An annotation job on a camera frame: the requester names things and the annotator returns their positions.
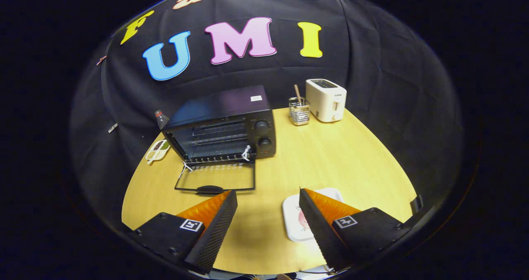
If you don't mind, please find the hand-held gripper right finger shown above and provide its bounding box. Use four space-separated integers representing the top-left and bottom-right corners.
298 188 403 272

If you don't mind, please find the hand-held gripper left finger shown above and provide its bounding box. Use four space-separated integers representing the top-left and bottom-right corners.
131 190 238 275

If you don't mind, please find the white square food tray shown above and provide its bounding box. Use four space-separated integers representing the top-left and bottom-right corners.
283 188 344 242

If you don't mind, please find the black toaster oven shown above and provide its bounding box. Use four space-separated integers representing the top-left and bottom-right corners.
161 85 276 196

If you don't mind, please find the white toaster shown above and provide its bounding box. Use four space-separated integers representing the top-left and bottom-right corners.
305 79 347 123

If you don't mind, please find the divided white snack dish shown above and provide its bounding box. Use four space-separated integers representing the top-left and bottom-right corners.
145 139 171 165

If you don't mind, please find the clear plastic bottle red cap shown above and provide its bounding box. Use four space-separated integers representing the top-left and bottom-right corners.
155 110 170 130

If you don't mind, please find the metal wire utensil holder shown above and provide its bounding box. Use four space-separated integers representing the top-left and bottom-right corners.
288 97 310 126

